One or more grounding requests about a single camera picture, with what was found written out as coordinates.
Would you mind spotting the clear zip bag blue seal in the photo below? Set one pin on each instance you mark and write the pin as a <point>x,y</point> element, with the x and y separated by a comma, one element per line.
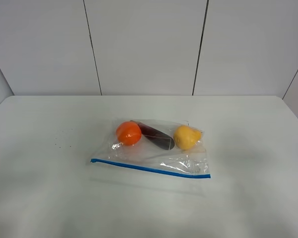
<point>145,156</point>

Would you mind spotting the dark purple eggplant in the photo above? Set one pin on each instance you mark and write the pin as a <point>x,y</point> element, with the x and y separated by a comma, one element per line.
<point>156,137</point>

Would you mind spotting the orange round fruit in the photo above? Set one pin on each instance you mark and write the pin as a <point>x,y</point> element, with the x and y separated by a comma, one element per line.
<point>128,133</point>

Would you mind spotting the yellow pear fruit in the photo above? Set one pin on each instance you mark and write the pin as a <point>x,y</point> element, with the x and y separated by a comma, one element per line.
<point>186,137</point>

